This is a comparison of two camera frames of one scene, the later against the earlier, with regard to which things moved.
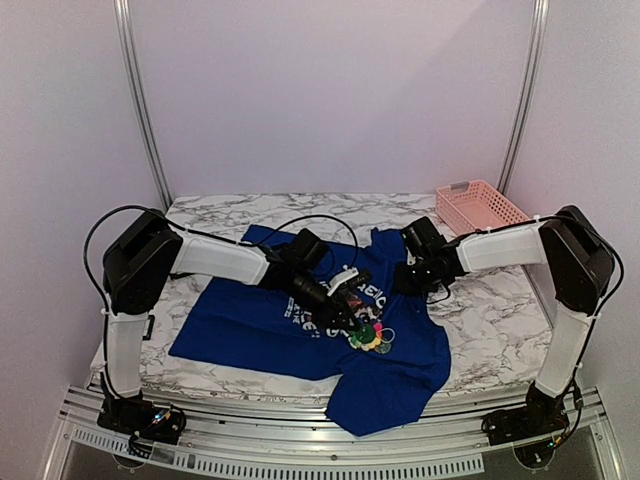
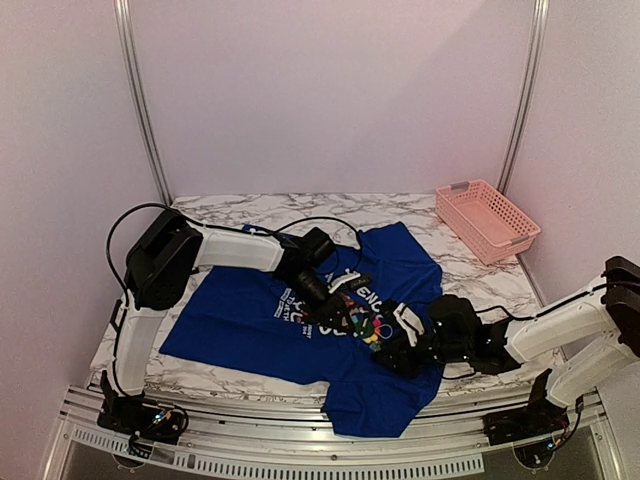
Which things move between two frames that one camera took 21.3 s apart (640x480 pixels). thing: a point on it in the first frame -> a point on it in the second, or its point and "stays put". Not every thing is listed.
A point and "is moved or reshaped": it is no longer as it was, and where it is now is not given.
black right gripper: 407,280 -> 400,351
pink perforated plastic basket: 472,206 stays put
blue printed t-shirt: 266,328 is moved or reshaped
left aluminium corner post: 124,30 stays put
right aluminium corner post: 533,62 stays put
